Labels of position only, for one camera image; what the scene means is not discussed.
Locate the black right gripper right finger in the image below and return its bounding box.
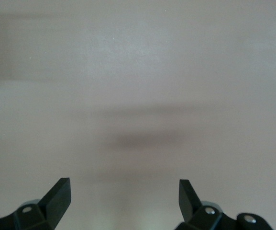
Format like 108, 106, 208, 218
176, 179, 276, 230

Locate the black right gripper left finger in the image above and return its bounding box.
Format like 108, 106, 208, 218
0, 177, 71, 230

